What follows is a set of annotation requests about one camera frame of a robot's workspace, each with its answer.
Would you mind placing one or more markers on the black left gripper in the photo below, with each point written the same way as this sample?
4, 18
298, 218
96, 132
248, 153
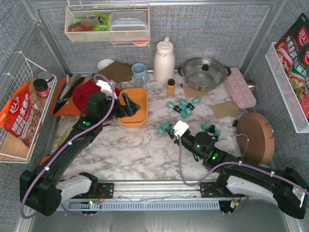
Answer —
121, 108

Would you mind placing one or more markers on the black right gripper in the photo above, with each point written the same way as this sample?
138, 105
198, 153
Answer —
172, 134

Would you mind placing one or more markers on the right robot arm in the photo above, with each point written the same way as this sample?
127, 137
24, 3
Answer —
284, 188

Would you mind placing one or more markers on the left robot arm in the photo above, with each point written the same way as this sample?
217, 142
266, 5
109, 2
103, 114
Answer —
70, 149

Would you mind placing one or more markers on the orange storage basket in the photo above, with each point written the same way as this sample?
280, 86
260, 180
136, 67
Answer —
140, 97

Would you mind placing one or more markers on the black lid coffee capsule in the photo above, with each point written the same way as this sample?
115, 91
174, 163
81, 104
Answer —
177, 109
190, 106

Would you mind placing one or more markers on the clear small glass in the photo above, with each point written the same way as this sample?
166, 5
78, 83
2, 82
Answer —
139, 83

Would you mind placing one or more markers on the brown olive cloth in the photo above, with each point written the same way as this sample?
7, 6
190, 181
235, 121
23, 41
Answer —
118, 72

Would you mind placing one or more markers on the light blue mug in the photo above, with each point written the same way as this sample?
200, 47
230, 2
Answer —
139, 72

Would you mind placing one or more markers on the brown cork mat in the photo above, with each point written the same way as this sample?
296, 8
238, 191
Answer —
225, 109
191, 93

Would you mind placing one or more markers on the orange juice bottle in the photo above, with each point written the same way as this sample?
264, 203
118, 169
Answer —
171, 87

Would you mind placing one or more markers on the white small bowl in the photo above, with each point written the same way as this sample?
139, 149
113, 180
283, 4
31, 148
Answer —
104, 63

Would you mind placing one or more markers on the red cloth hat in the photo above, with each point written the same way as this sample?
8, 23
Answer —
81, 96

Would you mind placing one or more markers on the white thermos jug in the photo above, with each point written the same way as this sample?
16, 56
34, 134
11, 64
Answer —
164, 61

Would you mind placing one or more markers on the orange plastic tray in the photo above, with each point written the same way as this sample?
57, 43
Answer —
63, 106

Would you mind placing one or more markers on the stainless steel pot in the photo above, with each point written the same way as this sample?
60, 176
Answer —
204, 74

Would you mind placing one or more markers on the black blade kitchen knife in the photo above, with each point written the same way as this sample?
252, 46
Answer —
67, 94

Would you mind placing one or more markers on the clear plastic food containers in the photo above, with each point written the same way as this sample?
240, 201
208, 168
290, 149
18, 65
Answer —
129, 26

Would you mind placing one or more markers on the pink egg tray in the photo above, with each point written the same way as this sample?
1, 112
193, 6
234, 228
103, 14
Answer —
238, 89

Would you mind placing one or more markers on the silver lid glass jar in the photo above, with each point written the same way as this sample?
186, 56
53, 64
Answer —
47, 76

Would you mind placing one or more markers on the amber liquid bottle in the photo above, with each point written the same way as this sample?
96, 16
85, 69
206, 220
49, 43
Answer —
84, 25

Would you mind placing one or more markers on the dark lid glass jar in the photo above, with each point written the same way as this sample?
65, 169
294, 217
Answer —
41, 88

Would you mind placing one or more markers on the round wooden board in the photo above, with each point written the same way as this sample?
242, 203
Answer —
255, 138

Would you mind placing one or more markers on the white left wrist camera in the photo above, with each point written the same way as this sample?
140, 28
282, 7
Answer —
104, 87

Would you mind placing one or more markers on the cream handle knife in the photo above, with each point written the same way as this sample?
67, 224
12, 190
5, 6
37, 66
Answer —
68, 83

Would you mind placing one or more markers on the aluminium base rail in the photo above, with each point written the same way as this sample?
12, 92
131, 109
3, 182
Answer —
153, 196

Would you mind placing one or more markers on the cream wall shelf basket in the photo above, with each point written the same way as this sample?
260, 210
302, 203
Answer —
77, 13

